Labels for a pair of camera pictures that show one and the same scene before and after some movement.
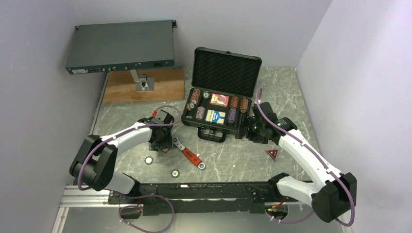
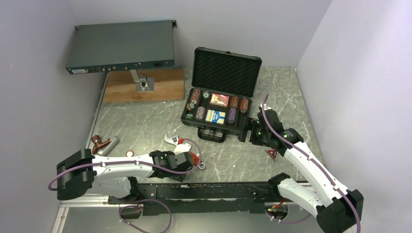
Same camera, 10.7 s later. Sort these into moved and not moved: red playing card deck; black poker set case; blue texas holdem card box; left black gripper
Moved: left black gripper
Not moved: red playing card deck; black poker set case; blue texas holdem card box
